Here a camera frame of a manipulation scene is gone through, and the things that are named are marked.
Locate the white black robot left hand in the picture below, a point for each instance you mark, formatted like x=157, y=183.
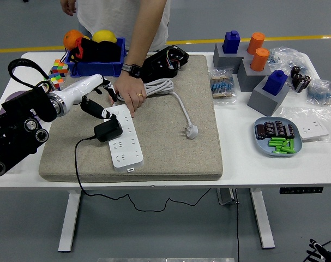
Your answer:
x=80, y=88

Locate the person's right hand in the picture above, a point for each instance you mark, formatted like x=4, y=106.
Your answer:
x=68, y=6

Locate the person's left hand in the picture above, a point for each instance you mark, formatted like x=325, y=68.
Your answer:
x=129, y=88

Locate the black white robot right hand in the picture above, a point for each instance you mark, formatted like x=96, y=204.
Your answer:
x=320, y=249

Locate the black plug adapter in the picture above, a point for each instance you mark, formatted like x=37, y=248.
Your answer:
x=108, y=131

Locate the white power strip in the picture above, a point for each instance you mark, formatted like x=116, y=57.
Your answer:
x=127, y=155

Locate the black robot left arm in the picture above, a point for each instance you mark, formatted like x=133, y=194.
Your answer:
x=15, y=136

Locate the person's left forearm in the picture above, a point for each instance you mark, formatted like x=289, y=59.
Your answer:
x=144, y=35

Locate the black wrist watch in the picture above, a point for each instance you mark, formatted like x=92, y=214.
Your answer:
x=133, y=70

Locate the twisted colourful puzzle cube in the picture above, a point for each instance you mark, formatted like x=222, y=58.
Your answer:
x=57, y=79

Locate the blue plastic bin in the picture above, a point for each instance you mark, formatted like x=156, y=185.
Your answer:
x=99, y=69

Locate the orange fruit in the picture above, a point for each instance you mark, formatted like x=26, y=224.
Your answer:
x=71, y=38

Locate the black pouch with red trim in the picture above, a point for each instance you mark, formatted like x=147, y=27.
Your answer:
x=99, y=52

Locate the yellow lemon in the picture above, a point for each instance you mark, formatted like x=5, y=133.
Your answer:
x=103, y=35

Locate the person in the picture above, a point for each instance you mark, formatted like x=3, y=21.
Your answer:
x=113, y=16

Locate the black table control panel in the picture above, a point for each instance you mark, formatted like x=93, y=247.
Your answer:
x=301, y=190

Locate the white table leg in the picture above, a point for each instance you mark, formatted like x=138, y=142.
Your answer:
x=263, y=218
x=69, y=218

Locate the purple plate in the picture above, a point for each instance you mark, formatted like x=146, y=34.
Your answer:
x=14, y=96

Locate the grey-brown fabric mat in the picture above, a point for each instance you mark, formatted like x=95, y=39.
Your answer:
x=159, y=152

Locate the clear bag of resistors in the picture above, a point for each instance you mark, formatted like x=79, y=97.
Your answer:
x=319, y=94
x=282, y=58
x=222, y=87

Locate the grey block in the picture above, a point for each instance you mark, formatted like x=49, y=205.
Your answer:
x=248, y=80
x=263, y=103
x=222, y=60

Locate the green cylinder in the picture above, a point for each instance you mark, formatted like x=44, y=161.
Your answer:
x=285, y=143
x=292, y=144
x=288, y=150
x=275, y=143
x=278, y=139
x=279, y=152

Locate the blue peg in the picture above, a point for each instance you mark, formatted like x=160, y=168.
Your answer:
x=232, y=42
x=274, y=83

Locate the light blue plate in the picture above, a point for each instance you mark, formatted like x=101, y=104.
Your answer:
x=263, y=147

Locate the black cylindrical capacitor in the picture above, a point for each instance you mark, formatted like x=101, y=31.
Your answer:
x=297, y=81
x=260, y=131
x=270, y=128
x=304, y=83
x=280, y=128
x=290, y=131
x=295, y=71

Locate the orange cylinder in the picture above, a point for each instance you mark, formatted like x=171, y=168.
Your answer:
x=255, y=42
x=259, y=60

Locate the clear plastic bag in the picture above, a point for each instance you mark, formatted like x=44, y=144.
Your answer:
x=298, y=113

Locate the metal bracket under table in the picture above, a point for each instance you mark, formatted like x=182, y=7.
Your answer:
x=225, y=196

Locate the white wall socket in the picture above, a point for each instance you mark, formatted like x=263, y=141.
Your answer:
x=312, y=131

